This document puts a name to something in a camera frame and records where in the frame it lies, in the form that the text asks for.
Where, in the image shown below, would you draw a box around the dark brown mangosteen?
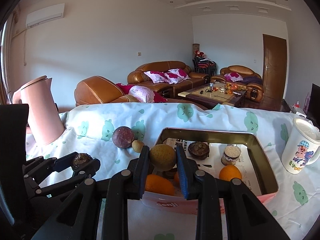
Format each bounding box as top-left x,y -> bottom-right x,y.
71,153 -> 93,171

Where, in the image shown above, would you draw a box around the orange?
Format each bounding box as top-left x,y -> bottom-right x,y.
219,165 -> 242,181
145,174 -> 175,196

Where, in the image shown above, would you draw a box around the yellow-green round fruit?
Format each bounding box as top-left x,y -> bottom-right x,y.
150,144 -> 176,171

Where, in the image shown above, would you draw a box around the white cloud-print tablecloth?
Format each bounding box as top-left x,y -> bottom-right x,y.
26,103 -> 319,239

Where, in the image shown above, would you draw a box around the pink electric kettle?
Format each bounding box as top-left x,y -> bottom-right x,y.
12,75 -> 65,145

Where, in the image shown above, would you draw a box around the purple passion fruit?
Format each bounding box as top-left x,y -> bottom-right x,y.
112,126 -> 135,148

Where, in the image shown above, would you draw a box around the small yellow longan fruit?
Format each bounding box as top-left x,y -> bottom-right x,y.
132,140 -> 144,153

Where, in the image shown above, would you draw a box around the small jar with lid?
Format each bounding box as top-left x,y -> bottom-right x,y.
221,145 -> 241,165

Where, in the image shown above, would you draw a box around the pink Genji biscuit tin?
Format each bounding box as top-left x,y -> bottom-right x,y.
142,128 -> 279,215

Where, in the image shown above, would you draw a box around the brown leather chaise sofa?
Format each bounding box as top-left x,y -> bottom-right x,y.
74,75 -> 208,111

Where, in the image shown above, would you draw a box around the dark mangosteen in tin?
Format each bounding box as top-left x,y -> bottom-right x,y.
188,141 -> 210,160

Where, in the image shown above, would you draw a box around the white cartoon mug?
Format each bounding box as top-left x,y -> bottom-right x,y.
281,118 -> 319,174

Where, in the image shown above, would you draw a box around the pink quilted pillow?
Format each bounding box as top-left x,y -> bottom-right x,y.
129,86 -> 155,103

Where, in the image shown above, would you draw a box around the brown leather three-seat sofa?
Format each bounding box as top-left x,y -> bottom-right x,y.
127,61 -> 209,98

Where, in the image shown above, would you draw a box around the white magenta floral cushion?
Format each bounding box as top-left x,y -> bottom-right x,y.
144,71 -> 169,83

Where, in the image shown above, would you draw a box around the black television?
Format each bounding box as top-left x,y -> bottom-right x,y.
306,83 -> 320,128

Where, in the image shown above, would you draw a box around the glass-top coffee table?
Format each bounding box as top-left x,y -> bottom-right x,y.
178,82 -> 247,108

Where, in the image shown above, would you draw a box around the brown leather armchair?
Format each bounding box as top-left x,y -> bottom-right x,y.
210,65 -> 264,102

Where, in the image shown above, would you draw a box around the armchair floral cushion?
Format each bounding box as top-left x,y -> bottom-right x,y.
224,72 -> 243,82

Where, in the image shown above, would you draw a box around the stacked dark chairs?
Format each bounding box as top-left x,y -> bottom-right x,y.
193,43 -> 217,76

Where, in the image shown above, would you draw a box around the brown wooden door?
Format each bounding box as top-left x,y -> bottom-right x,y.
263,34 -> 287,100

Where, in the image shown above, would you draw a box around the white wall air conditioner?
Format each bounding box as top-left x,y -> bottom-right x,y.
25,3 -> 65,28

